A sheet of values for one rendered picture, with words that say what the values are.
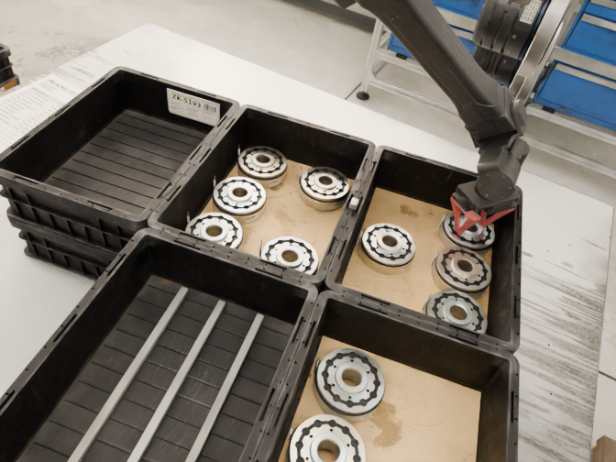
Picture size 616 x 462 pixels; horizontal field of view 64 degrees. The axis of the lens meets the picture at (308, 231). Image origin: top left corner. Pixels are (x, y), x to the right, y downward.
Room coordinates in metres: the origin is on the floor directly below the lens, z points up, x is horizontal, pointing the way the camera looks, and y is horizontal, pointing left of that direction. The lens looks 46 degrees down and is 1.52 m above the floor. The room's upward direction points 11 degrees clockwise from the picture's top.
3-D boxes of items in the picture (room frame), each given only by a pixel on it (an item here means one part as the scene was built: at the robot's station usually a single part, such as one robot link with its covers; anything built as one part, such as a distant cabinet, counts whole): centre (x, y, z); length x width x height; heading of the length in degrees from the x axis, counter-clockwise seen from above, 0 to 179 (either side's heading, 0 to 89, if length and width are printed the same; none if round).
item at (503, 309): (0.62, -0.22, 0.87); 0.40 x 0.30 x 0.11; 170
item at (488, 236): (0.72, -0.31, 0.86); 0.10 x 0.10 x 0.01
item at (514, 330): (0.62, -0.22, 0.92); 0.40 x 0.30 x 0.02; 170
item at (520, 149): (0.71, -0.31, 1.04); 0.07 x 0.06 x 0.07; 160
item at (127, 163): (0.73, 0.37, 0.87); 0.40 x 0.30 x 0.11; 170
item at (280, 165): (0.80, 0.12, 0.86); 0.10 x 0.10 x 0.01
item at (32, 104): (1.02, 0.78, 0.70); 0.33 x 0.23 x 0.01; 160
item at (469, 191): (0.72, -0.31, 0.98); 0.10 x 0.07 x 0.07; 123
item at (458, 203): (0.71, -0.30, 0.91); 0.07 x 0.07 x 0.09; 33
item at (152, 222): (0.68, 0.08, 0.92); 0.40 x 0.30 x 0.02; 170
